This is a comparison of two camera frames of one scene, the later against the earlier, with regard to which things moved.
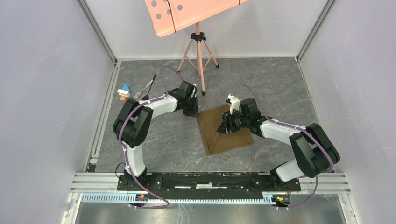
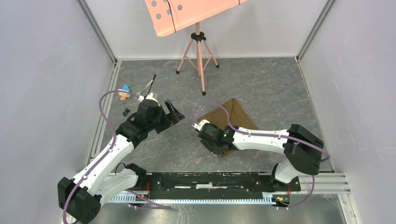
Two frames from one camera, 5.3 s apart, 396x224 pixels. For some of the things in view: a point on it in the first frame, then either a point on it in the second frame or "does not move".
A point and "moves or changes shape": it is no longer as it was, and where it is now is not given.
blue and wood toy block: (123, 93) does not move
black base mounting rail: (208, 183) does not move
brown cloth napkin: (209, 121) moves or changes shape
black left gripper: (194, 112) → (173, 116)
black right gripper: (227, 118) → (215, 151)
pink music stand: (169, 16) does not move
